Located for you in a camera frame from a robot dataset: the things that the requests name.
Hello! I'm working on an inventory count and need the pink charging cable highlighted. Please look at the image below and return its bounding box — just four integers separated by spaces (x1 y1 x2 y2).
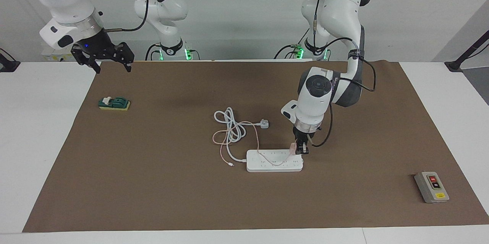
211 121 295 167

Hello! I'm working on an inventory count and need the black base cable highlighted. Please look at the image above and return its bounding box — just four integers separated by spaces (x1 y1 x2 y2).
144 44 163 61
273 44 306 60

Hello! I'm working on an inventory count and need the white wall box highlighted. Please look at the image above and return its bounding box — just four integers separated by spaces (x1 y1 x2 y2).
41 47 77 62

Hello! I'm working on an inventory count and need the white power strip cord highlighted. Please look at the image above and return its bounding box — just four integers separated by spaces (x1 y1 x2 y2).
214 107 270 162

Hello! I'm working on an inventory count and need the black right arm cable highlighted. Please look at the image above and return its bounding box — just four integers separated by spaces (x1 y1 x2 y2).
103 0 149 32

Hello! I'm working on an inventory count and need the green knife switch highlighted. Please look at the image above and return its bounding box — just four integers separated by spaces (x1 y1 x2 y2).
98 96 131 111

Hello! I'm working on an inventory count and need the white power strip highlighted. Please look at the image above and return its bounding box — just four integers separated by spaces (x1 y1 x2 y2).
246 149 304 173

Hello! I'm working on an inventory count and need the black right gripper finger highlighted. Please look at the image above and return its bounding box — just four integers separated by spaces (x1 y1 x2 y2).
78 59 102 74
117 42 135 73

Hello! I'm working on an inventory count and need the brown table mat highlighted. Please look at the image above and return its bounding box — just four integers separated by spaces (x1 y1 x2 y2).
22 60 489 233

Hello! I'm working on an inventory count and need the grey on-off switch box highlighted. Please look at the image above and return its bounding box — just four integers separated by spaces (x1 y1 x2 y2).
414 171 450 204

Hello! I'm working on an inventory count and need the black clamp stand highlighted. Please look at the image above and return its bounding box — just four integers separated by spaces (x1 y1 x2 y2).
0 48 21 73
444 30 489 73

